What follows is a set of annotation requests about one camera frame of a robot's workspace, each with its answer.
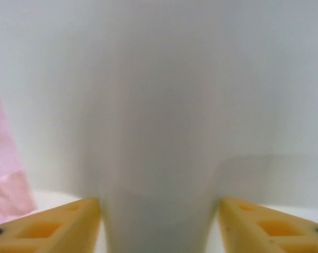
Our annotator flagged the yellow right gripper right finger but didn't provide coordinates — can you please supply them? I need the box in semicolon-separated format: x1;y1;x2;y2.
217;197;318;253

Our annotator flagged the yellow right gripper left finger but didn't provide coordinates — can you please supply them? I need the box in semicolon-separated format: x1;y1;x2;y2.
0;197;102;253

